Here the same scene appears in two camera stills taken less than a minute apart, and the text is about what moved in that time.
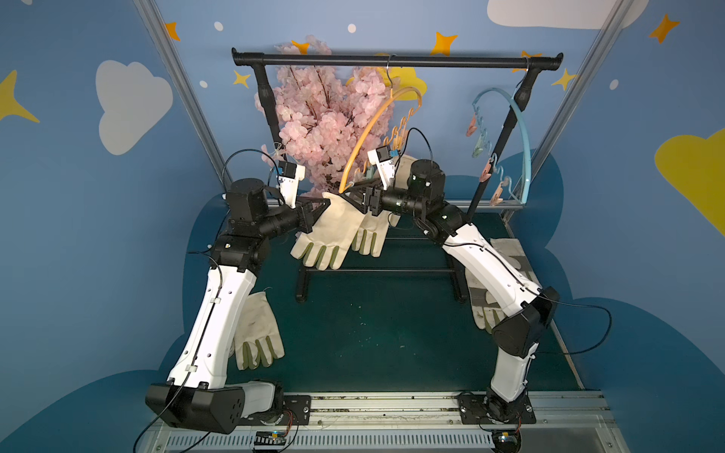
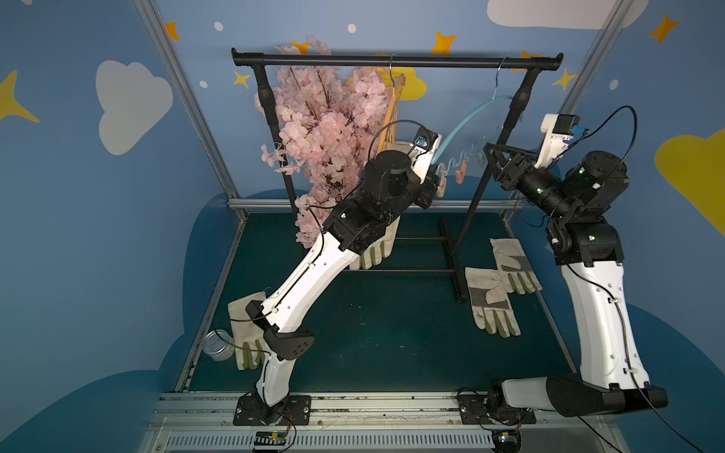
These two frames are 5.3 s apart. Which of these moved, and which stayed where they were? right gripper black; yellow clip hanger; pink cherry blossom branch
Moved: yellow clip hanger; right gripper black
Stayed: pink cherry blossom branch
